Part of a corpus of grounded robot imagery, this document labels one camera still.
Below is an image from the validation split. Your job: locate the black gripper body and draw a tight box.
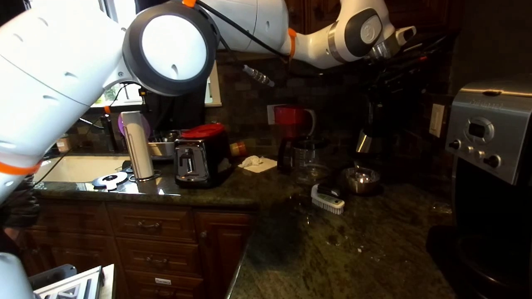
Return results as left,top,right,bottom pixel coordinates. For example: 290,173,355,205
381,32,458,83

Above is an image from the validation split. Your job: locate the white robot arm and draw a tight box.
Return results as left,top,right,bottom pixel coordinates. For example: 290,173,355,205
0,0,418,200

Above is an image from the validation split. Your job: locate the silver metal kettle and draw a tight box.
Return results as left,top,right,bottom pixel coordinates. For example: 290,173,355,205
345,166,381,196

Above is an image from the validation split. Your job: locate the red blender pitcher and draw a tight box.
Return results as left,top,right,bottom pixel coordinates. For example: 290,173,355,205
275,105,317,173

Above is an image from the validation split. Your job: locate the silver black coffee maker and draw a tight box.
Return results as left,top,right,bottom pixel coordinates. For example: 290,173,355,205
428,82,532,299

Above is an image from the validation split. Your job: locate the red black toaster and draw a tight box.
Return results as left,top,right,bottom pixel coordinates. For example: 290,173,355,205
175,123,233,188

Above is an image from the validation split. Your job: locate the wooden lower cabinet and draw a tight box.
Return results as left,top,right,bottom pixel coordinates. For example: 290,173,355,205
26,198,255,299

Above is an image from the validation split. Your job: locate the white round disc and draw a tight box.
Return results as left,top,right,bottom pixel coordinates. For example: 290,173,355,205
94,171,129,191

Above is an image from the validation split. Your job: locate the white dish rack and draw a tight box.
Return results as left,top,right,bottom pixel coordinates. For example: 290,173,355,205
31,264,119,299

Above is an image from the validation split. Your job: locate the white wall outlet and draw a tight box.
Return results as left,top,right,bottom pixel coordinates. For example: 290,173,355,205
430,103,446,138

